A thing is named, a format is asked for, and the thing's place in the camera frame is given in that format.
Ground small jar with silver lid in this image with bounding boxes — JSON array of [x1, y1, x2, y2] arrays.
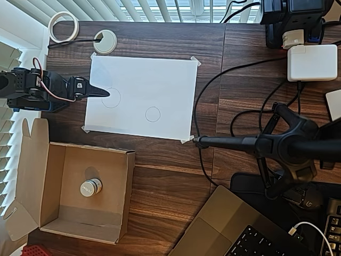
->
[[79, 178, 103, 198]]

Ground red leader robot arm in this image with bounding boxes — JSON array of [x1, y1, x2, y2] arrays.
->
[[21, 244, 53, 256]]

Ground open cardboard box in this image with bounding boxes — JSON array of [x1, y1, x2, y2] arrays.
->
[[4, 117, 136, 245]]

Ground white paper sheet with circles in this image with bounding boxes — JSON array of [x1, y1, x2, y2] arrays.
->
[[84, 54, 198, 141]]

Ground masking tape roll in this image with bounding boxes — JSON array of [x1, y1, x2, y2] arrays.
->
[[48, 12, 80, 43]]

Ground white vertical window blinds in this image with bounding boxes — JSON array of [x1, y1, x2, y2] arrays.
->
[[15, 0, 263, 24], [0, 39, 25, 214]]

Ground black mouse pad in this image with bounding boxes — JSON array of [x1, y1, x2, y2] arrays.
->
[[230, 172, 341, 256]]

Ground grey laptop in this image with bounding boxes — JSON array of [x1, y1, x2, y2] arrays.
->
[[167, 185, 315, 256]]

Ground black power strip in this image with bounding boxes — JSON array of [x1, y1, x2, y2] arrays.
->
[[259, 0, 327, 49]]

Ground black tripod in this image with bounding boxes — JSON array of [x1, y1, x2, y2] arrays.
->
[[192, 102, 341, 201]]

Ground small white plug adapter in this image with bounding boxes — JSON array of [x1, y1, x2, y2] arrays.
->
[[281, 29, 305, 50]]

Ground white square power adapter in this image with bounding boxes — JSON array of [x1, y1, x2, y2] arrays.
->
[[287, 44, 338, 83]]

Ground blue plug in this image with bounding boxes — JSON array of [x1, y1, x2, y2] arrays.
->
[[307, 29, 321, 43]]

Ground silver flat device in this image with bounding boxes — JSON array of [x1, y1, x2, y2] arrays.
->
[[324, 90, 341, 122]]

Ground black computer mouse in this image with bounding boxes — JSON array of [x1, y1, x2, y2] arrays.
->
[[282, 183, 324, 210]]

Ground black keyboard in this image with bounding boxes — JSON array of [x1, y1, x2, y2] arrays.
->
[[321, 198, 341, 256]]

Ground white round cable grommet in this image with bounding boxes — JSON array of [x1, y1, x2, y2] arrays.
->
[[93, 30, 118, 55]]

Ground thin black cable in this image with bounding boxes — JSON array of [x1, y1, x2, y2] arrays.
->
[[47, 37, 103, 49]]

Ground black power cable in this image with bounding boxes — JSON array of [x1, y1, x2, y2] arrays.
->
[[229, 79, 303, 139], [193, 59, 288, 187], [225, 2, 263, 23], [221, 0, 246, 24], [258, 79, 287, 137]]

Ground white charging cable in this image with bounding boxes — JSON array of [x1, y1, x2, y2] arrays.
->
[[290, 221, 335, 256]]

